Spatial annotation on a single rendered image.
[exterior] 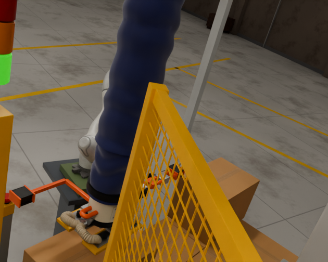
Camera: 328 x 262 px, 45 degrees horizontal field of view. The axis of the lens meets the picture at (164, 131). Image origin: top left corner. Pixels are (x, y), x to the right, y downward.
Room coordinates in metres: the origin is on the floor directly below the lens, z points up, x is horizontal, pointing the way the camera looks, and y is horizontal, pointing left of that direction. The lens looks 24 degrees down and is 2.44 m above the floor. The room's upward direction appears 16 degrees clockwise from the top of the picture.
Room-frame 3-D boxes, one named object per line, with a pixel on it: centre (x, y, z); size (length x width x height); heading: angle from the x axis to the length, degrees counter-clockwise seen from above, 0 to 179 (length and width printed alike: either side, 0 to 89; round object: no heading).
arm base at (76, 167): (2.51, 0.49, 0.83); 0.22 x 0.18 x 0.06; 136
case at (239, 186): (2.74, -0.55, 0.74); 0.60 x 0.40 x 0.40; 146
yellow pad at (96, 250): (1.55, 0.10, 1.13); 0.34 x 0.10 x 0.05; 148
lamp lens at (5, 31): (0.62, 0.31, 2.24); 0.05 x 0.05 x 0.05
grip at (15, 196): (1.48, 0.56, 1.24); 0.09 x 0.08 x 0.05; 58
